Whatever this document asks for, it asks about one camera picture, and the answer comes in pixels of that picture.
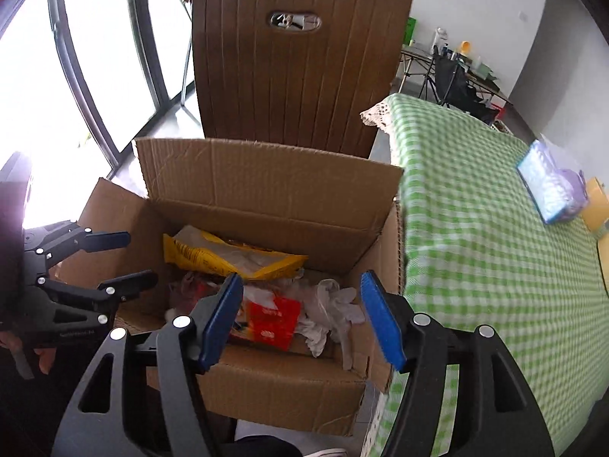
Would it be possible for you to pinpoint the person's left hand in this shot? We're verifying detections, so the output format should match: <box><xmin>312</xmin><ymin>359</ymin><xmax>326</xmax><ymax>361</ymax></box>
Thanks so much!
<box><xmin>0</xmin><ymin>331</ymin><xmax>58</xmax><ymax>376</ymax></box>

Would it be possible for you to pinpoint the yellow snack bag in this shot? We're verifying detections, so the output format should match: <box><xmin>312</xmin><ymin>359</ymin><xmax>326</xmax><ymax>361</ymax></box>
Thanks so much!
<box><xmin>163</xmin><ymin>225</ymin><xmax>309</xmax><ymax>281</ymax></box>

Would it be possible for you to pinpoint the person's dark trouser leg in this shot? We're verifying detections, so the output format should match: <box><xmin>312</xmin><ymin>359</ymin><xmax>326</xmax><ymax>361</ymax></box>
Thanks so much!
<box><xmin>232</xmin><ymin>434</ymin><xmax>306</xmax><ymax>457</ymax></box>

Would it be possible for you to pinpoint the black folding chair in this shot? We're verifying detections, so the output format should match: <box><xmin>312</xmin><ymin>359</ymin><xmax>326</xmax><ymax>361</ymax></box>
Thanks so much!
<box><xmin>419</xmin><ymin>45</ymin><xmax>501</xmax><ymax>123</ymax></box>

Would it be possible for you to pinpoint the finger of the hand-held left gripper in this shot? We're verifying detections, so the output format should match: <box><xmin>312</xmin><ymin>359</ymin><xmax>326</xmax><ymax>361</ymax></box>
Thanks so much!
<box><xmin>36</xmin><ymin>269</ymin><xmax>159</xmax><ymax>327</ymax></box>
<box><xmin>23</xmin><ymin>220</ymin><xmax>131</xmax><ymax>268</ymax></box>

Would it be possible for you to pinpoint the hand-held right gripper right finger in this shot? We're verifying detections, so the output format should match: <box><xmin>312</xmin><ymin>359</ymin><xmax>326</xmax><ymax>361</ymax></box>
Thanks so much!
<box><xmin>360</xmin><ymin>270</ymin><xmax>556</xmax><ymax>457</ymax></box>

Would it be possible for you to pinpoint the yellow mug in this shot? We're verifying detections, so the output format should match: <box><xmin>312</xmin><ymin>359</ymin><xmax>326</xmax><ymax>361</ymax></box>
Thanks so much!
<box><xmin>582</xmin><ymin>177</ymin><xmax>609</xmax><ymax>240</ymax></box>

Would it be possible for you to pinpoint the white plastic bag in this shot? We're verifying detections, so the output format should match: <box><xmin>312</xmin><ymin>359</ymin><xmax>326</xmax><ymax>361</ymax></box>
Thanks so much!
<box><xmin>299</xmin><ymin>278</ymin><xmax>365</xmax><ymax>371</ymax></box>

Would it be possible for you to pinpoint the red white packet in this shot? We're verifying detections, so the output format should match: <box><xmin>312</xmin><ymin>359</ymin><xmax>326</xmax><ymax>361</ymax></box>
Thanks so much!
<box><xmin>244</xmin><ymin>294</ymin><xmax>302</xmax><ymax>351</ymax></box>

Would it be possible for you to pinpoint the black window frame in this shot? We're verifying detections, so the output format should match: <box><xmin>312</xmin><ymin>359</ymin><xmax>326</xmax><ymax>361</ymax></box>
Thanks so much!
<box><xmin>0</xmin><ymin>0</ymin><xmax>201</xmax><ymax>179</ymax></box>

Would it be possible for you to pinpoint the green checked tablecloth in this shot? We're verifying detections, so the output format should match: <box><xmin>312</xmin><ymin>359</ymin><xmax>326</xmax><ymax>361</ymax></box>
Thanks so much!
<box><xmin>360</xmin><ymin>93</ymin><xmax>609</xmax><ymax>457</ymax></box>

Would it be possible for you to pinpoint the brown cardboard box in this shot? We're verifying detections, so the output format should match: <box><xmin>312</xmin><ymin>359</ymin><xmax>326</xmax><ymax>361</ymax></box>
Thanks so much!
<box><xmin>54</xmin><ymin>137</ymin><xmax>406</xmax><ymax>438</ymax></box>

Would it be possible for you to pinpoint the folding camping table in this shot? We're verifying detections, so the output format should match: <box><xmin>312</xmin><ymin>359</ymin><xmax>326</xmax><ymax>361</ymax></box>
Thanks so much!
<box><xmin>398</xmin><ymin>43</ymin><xmax>515</xmax><ymax>106</ymax></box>

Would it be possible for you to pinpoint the purple blue tissue box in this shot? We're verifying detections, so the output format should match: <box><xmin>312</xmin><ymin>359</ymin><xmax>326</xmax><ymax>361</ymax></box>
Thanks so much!
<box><xmin>517</xmin><ymin>139</ymin><xmax>589</xmax><ymax>226</ymax></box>

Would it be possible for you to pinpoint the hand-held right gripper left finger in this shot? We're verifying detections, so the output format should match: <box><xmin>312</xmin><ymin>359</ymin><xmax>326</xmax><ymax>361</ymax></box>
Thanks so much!
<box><xmin>51</xmin><ymin>273</ymin><xmax>244</xmax><ymax>457</ymax></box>

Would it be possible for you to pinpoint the metal drying rack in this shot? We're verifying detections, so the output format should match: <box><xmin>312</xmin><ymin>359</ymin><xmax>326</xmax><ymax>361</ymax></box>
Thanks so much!
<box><xmin>176</xmin><ymin>0</ymin><xmax>201</xmax><ymax>106</ymax></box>

